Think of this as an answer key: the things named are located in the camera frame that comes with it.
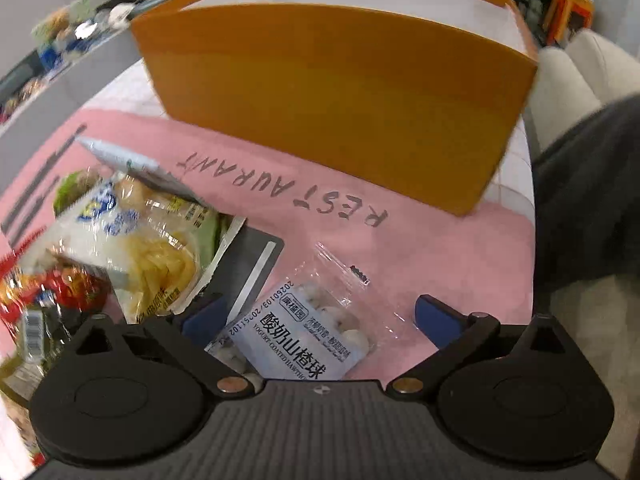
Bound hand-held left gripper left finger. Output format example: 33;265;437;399
72;292;251;397

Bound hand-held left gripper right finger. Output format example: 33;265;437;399
387;294;571;401

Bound white hawthorn ball snack packet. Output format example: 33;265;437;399
204;241;377;395

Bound red snack packet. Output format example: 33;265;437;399
0;252;123;396

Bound orange cardboard box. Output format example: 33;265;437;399
130;0;540;217

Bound pink printed placemat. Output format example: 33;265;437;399
0;109;537;383

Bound dark grey cloth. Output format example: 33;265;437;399
531;92;640;293

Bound grey marble television console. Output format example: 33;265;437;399
0;7;146;136

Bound beige sofa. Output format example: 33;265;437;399
522;29;640;480

